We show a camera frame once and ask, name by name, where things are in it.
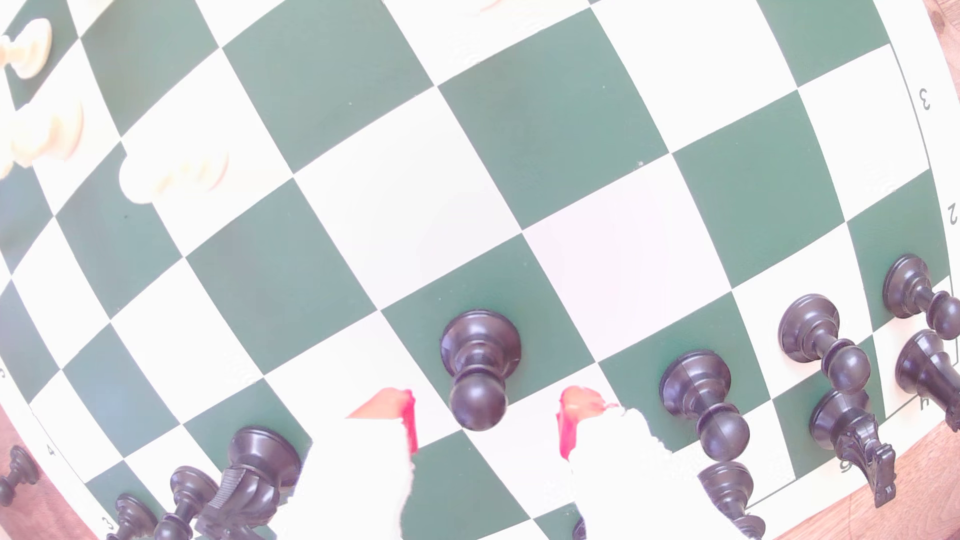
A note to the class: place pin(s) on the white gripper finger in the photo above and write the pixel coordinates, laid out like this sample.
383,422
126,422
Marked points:
360,480
630,487

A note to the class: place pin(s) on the black pawn chess piece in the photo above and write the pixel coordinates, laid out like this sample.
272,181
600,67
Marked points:
21,469
191,487
907,285
480,352
135,514
697,390
810,330

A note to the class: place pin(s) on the black bishop chess piece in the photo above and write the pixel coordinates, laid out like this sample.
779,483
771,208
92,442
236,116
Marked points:
731,487

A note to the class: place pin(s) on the black knight chess piece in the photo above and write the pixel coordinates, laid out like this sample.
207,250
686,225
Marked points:
847,427
255,465

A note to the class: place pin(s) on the black rook chess piece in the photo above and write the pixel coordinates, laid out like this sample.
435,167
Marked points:
926,367

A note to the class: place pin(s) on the white pawn chess piece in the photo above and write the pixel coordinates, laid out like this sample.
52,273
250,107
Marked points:
34,49
172,178

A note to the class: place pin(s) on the green and white chess mat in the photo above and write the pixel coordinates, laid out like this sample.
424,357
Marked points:
555,112

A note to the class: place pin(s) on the white knight chess piece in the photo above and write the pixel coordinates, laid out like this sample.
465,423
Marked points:
45,135

